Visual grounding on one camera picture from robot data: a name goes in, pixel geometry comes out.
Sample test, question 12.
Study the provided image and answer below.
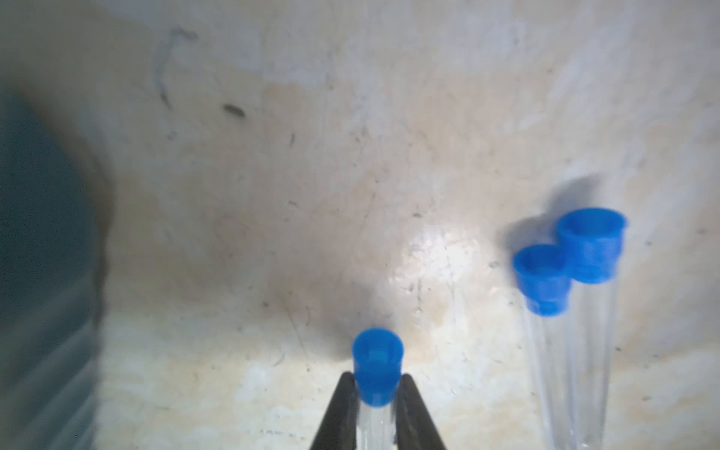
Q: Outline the test tube blue cap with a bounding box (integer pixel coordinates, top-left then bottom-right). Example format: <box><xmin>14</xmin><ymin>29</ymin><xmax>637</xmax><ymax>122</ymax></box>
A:
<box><xmin>556</xmin><ymin>207</ymin><xmax>626</xmax><ymax>449</ymax></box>
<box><xmin>351</xmin><ymin>328</ymin><xmax>406</xmax><ymax>450</ymax></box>
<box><xmin>512</xmin><ymin>243</ymin><xmax>581</xmax><ymax>450</ymax></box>

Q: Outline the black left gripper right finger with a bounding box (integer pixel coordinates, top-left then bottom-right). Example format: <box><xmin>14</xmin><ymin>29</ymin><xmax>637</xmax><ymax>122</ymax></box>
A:
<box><xmin>396</xmin><ymin>374</ymin><xmax>446</xmax><ymax>450</ymax></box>

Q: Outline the teal plastic tub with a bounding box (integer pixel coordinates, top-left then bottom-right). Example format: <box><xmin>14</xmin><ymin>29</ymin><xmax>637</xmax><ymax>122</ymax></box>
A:
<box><xmin>1</xmin><ymin>91</ymin><xmax>99</xmax><ymax>449</ymax></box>

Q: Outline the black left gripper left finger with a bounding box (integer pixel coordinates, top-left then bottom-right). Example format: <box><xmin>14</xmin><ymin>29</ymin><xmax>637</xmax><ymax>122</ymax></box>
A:
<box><xmin>309</xmin><ymin>371</ymin><xmax>359</xmax><ymax>450</ymax></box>

